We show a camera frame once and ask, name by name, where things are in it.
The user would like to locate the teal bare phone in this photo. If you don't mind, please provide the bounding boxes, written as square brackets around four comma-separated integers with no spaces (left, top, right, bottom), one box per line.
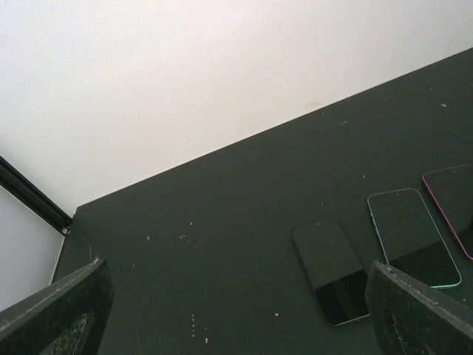
[367,188,462,288]

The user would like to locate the left black frame post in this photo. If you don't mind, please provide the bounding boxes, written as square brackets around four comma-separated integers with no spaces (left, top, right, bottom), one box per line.
[1,157,72,236]

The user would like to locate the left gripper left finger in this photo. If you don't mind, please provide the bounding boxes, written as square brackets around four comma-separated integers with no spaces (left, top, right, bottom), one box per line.
[1,258,114,354]

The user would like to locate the black table mat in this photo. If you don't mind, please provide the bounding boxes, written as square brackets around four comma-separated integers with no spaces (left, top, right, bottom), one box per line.
[56,50,472,354]

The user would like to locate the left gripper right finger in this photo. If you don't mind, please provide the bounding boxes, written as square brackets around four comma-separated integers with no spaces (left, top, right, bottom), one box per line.
[365,261,472,354]

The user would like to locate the magenta bare phone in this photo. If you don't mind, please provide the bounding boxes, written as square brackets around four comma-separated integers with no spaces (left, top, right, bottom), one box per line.
[422,164,472,262]

